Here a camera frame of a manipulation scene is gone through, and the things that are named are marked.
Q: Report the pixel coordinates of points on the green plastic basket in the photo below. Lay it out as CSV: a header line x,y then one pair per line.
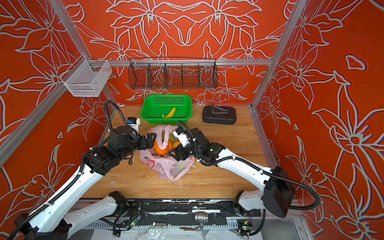
x,y
155,106

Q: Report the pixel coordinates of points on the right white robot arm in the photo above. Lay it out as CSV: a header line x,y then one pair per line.
x,y
275,191

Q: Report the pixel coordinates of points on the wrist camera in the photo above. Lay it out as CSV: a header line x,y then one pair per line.
x,y
182,137
134,123

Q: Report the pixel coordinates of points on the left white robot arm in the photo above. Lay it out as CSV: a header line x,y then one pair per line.
x,y
53,219

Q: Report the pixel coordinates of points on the yellow apple fruit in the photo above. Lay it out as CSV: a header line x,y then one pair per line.
x,y
170,137

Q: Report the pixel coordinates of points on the yellow banana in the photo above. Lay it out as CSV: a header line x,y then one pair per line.
x,y
170,114

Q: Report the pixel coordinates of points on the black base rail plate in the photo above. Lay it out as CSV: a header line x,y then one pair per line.
x,y
219,207

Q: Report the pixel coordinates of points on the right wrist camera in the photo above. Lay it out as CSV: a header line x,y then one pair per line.
x,y
182,137

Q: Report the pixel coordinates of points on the pink plastic bag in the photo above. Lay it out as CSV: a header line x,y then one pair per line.
x,y
159,160

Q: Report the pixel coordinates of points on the black wire wall basket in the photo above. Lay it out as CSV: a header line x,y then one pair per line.
x,y
173,74

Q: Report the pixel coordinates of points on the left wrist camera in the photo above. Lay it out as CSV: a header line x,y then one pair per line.
x,y
134,123

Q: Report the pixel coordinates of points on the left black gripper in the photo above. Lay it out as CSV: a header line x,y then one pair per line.
x,y
145,144

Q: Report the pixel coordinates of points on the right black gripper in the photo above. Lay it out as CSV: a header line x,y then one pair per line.
x,y
180,149

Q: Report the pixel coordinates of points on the clear plastic wall bin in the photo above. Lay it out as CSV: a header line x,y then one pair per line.
x,y
85,80

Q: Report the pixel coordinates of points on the black plastic tool case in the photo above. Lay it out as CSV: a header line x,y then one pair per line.
x,y
219,115

